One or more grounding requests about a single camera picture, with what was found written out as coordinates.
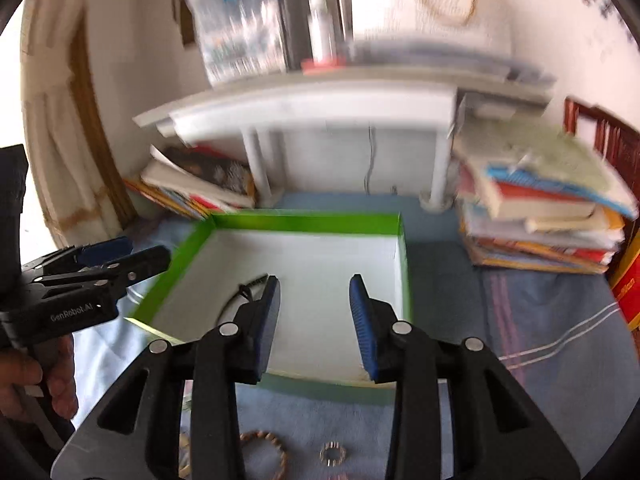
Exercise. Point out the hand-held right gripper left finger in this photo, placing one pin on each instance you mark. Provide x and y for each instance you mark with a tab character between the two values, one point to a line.
265	325

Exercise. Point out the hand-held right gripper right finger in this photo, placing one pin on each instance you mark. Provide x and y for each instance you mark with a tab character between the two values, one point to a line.
361	330

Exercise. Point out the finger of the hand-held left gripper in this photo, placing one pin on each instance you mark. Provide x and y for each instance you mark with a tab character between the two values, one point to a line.
107	248
145	261

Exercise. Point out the green cardboard box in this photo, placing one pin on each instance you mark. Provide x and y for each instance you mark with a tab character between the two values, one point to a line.
310	260

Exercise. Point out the person's left hand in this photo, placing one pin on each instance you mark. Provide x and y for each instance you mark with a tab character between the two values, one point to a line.
20	372

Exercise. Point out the leaning stack of books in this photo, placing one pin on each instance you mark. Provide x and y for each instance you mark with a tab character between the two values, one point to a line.
200	170

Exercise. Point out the beige curtain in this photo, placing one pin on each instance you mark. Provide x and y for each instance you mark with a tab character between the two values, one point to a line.
55	110

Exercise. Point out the blue striped cloth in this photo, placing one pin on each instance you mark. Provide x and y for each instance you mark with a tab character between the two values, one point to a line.
525	320

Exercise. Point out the white desk shelf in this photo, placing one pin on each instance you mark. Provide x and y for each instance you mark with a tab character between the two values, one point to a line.
300	105

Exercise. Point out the tall stack of books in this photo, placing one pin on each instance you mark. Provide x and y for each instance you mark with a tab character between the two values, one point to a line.
540	180

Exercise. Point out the clear plastic storage box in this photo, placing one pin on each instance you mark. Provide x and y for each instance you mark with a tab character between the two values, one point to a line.
235	25

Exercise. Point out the grey flat folder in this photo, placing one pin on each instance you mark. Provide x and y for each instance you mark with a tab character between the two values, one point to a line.
450	62

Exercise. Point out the white spray bottle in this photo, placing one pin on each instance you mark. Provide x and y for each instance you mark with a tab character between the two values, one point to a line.
320	30

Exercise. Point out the red wooden bench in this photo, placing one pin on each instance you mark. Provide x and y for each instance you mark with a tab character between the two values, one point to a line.
620	145

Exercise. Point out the white paper bag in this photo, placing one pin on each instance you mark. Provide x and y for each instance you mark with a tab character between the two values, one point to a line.
390	0

